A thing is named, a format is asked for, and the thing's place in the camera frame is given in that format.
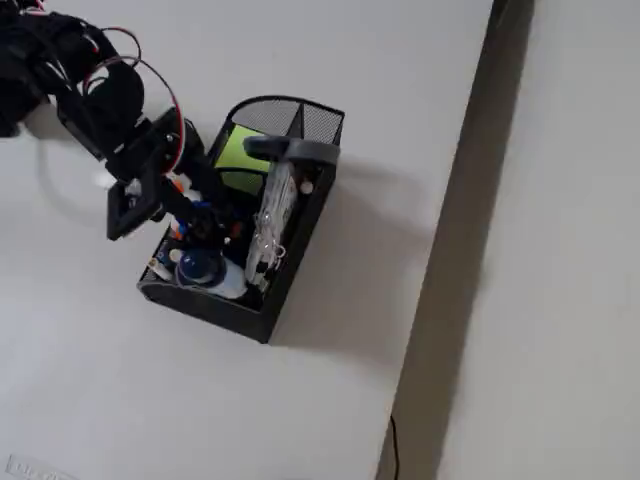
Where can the white round cap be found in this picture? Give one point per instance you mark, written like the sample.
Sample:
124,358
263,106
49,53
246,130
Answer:
305,187

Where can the dark blue object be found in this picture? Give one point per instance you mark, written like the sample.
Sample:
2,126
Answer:
201,203

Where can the black square camera mount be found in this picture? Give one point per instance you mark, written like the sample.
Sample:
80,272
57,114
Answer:
150,200

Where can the black mesh desk organizer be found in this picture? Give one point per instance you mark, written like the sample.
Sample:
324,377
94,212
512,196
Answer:
295,260

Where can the red pen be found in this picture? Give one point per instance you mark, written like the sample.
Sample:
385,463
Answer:
234,230

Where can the white bottle dark blue cap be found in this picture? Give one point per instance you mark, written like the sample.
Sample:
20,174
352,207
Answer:
200,267

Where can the clear bag of clips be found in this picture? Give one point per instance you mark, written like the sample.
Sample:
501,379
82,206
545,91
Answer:
275,210

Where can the dark grey stapler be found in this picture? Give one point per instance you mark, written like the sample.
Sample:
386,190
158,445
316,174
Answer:
305,150

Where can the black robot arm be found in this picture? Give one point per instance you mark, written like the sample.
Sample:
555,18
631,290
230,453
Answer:
75,90

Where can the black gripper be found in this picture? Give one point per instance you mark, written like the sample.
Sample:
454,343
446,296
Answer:
176,159

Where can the green sticky note pad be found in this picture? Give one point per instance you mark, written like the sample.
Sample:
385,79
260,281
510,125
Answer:
240,150

